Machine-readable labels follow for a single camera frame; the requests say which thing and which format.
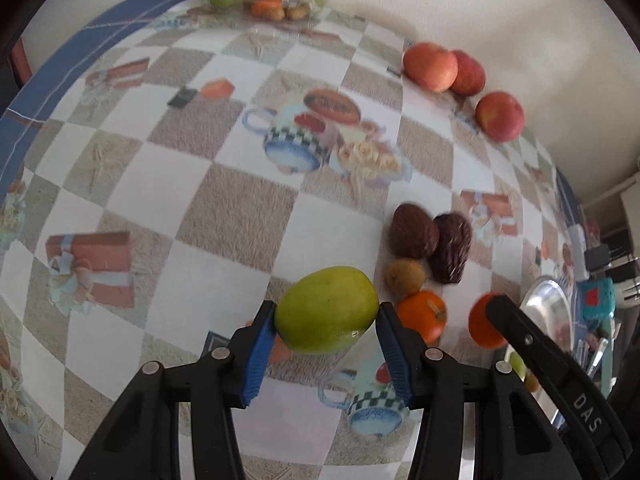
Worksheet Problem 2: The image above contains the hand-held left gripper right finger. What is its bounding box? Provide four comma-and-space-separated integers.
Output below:
375, 301, 584, 480

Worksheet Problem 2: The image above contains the printed checkered tablecloth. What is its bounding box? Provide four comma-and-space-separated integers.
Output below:
0, 0, 587, 480

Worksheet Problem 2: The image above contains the brown kiwi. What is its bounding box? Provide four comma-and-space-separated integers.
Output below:
384, 258, 427, 296

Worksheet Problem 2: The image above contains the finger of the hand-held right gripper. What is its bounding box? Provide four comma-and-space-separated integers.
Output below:
485, 293, 634, 462

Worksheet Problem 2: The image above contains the green mango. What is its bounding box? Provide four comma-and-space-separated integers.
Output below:
274, 266, 381, 355

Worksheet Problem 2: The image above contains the dark brown avocado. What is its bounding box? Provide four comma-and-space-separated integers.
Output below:
428, 213, 474, 285
389, 203, 440, 261

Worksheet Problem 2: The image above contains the clear plastic fruit container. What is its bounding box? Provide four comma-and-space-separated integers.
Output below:
196, 0, 340, 22

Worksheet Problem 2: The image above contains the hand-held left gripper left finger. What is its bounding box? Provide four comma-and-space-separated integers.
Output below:
70, 300, 277, 480

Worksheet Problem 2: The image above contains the teal box with red square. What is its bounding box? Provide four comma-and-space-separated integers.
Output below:
577, 278, 617, 319

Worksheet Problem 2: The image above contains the orange mandarin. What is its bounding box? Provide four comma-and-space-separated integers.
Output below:
397, 290, 448, 345
468, 292, 509, 350

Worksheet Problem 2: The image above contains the round metal plate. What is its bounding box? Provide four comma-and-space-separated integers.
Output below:
505, 276, 577, 432

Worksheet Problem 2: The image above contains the red apple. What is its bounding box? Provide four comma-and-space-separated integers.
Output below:
403, 42, 459, 93
474, 91, 526, 143
449, 50, 487, 97

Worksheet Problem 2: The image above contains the black box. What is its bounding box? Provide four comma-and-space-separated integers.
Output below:
585, 245, 610, 271

